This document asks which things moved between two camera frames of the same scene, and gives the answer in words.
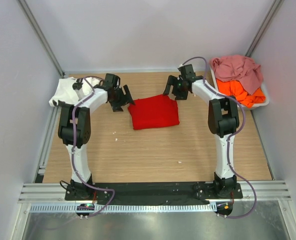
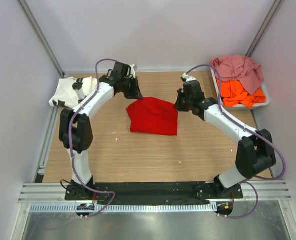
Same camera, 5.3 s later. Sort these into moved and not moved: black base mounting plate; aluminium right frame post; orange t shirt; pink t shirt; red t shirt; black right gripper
Moved: black right gripper; red t shirt
Not moved: black base mounting plate; orange t shirt; pink t shirt; aluminium right frame post
